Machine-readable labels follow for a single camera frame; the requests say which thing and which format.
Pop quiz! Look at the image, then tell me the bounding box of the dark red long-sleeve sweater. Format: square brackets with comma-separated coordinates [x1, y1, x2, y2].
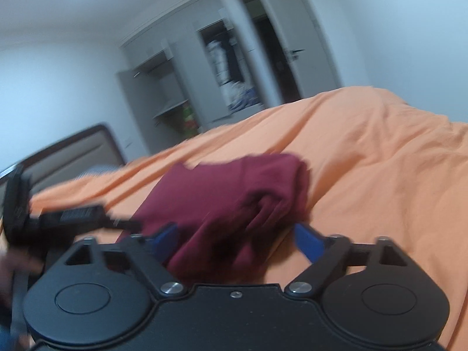
[133, 154, 310, 284]

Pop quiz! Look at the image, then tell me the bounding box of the pile of white clothes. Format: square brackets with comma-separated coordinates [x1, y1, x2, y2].
[220, 81, 246, 105]

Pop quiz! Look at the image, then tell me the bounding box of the person's left hand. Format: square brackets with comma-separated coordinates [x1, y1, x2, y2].
[1, 248, 43, 350]

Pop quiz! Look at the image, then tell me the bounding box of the blue checkered pillow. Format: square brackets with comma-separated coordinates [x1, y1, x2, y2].
[78, 165, 121, 178]

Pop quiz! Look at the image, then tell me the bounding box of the brown padded bed headboard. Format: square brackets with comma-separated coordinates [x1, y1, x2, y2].
[1, 124, 127, 197]

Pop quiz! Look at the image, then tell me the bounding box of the orange bed cover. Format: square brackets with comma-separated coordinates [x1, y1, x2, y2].
[7, 87, 467, 350]

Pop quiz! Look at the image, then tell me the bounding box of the colourful green red bag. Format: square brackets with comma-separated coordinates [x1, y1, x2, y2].
[182, 101, 199, 139]

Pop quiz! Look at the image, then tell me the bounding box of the grey built-in wardrobe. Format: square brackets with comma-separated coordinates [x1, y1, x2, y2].
[117, 0, 264, 154]

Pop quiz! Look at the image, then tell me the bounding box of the blue striped folded cloth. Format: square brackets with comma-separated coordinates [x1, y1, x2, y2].
[229, 88, 261, 113]

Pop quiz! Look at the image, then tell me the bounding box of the dark hanging garment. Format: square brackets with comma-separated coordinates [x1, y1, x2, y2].
[222, 34, 244, 82]

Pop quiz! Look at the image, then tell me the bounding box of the grey room door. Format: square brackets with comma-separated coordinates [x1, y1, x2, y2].
[261, 0, 341, 98]

